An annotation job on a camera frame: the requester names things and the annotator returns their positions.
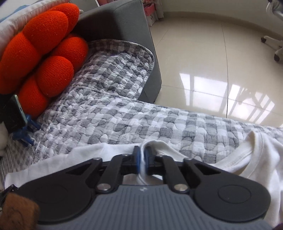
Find white t-shirt orange print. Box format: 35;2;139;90
4;131;282;227

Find grey checkered quilt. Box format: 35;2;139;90
1;39;282;181

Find brown fuzzy sleeve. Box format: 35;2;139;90
1;193;40;230

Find orange pumpkin plush cushion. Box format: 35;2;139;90
1;1;88;118

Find grey sofa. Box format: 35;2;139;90
72;1;162;103

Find pink storage box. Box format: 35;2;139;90
142;0;164;26

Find grey white pillow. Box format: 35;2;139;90
1;0;69;56

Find white office chair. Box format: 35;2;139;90
261;0;282;63

